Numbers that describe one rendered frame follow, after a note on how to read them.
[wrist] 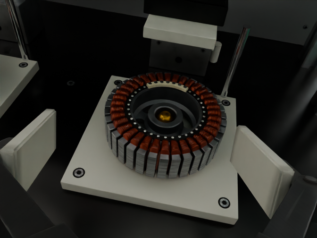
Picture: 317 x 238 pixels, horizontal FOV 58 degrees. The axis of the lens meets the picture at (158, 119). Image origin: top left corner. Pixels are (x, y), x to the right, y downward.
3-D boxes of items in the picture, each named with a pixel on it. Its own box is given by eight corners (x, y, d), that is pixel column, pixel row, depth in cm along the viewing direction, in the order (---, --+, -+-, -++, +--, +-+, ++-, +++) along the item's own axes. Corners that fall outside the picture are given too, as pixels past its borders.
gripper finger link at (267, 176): (282, 169, 14) (296, 170, 14) (236, 124, 21) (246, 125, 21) (268, 220, 15) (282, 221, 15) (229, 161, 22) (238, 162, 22)
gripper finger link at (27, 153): (17, 207, 14) (1, 206, 14) (56, 148, 21) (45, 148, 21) (15, 150, 13) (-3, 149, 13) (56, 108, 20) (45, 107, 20)
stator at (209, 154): (224, 187, 25) (236, 162, 22) (95, 175, 25) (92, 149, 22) (212, 100, 33) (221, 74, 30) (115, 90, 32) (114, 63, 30)
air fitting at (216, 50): (216, 66, 37) (221, 46, 35) (207, 64, 37) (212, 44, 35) (216, 61, 38) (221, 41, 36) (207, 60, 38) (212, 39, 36)
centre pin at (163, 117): (171, 142, 28) (174, 123, 26) (151, 138, 28) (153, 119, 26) (173, 127, 29) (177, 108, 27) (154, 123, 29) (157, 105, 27)
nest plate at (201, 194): (234, 225, 24) (238, 219, 23) (62, 189, 25) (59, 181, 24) (233, 105, 34) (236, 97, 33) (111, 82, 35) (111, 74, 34)
